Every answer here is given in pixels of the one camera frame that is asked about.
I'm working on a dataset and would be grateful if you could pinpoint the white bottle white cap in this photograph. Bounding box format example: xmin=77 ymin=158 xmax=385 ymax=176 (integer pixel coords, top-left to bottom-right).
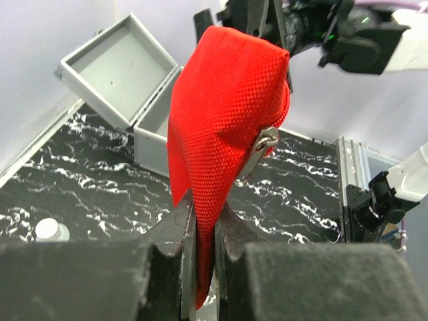
xmin=35 ymin=218 xmax=70 ymax=242

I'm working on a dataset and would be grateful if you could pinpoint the aluminium frame rail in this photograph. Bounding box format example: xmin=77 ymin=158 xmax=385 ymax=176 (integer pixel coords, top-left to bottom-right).
xmin=336 ymin=137 xmax=401 ymax=244

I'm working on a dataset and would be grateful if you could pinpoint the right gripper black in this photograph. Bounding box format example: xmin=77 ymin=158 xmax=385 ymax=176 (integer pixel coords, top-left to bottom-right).
xmin=193 ymin=0 xmax=338 ymax=56

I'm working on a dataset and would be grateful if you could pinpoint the red first aid kit pouch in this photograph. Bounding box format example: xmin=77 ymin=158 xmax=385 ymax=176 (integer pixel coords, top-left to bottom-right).
xmin=167 ymin=26 xmax=290 ymax=306

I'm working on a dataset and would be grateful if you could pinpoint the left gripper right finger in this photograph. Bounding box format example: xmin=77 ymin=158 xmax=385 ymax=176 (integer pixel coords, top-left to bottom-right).
xmin=215 ymin=206 xmax=427 ymax=320

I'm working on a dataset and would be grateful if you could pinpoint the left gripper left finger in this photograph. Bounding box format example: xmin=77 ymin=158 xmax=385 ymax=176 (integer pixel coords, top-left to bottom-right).
xmin=1 ymin=191 xmax=196 ymax=320

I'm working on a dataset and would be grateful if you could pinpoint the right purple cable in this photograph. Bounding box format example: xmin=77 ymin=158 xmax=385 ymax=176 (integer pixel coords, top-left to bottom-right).
xmin=354 ymin=0 xmax=428 ymax=14

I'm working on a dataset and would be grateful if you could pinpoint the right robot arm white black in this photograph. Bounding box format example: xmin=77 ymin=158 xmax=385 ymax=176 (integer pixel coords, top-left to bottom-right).
xmin=193 ymin=1 xmax=427 ymax=242

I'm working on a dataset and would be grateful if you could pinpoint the grey metal case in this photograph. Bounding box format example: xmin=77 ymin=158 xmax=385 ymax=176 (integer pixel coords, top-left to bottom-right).
xmin=56 ymin=13 xmax=182 ymax=177

